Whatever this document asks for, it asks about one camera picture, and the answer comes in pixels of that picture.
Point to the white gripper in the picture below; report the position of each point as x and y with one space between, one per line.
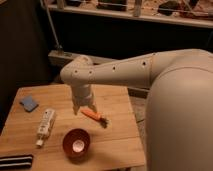
82 95

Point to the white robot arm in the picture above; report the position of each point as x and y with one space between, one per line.
179 106

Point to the red ceramic bowl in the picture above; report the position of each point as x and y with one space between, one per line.
76 143

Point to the orange toy carrot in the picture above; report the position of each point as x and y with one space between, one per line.
95 116

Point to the white tube bottle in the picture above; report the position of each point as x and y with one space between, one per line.
45 126

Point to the wooden table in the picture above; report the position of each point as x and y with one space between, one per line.
116 146

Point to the blue sponge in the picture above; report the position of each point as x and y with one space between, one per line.
28 103

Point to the metal rod stand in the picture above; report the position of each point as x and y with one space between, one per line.
53 26

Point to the black white striped cloth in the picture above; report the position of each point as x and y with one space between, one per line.
16 162

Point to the metal shelf rail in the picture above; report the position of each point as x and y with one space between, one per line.
194 13

